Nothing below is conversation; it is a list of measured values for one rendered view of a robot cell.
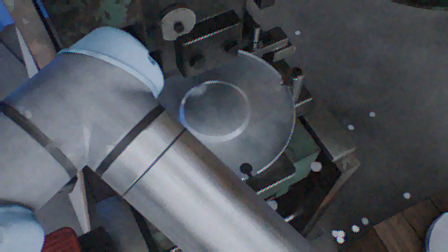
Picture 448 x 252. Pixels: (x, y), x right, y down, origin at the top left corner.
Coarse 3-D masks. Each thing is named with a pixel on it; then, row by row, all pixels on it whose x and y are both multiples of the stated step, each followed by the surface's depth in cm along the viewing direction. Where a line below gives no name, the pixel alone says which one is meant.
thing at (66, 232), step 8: (56, 232) 66; (64, 232) 66; (72, 232) 66; (48, 240) 65; (56, 240) 65; (64, 240) 65; (72, 240) 65; (48, 248) 64; (56, 248) 64; (64, 248) 64; (72, 248) 64; (80, 248) 65
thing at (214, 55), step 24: (168, 0) 54; (192, 0) 56; (216, 0) 58; (240, 0) 61; (168, 24) 56; (192, 24) 58; (216, 24) 60; (240, 24) 65; (168, 48) 61; (192, 48) 59; (216, 48) 62; (192, 72) 64
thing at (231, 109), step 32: (224, 64) 80; (256, 64) 80; (160, 96) 76; (192, 96) 76; (224, 96) 76; (256, 96) 76; (288, 96) 76; (192, 128) 72; (224, 128) 72; (256, 128) 73; (288, 128) 73; (224, 160) 70; (256, 160) 70
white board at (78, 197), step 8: (24, 40) 108; (24, 48) 114; (24, 56) 122; (32, 56) 105; (32, 64) 109; (32, 72) 117; (80, 176) 99; (80, 184) 102; (72, 192) 128; (80, 192) 107; (72, 200) 138; (80, 200) 114; (80, 208) 122; (80, 216) 131; (88, 216) 118; (80, 224) 142; (88, 224) 123
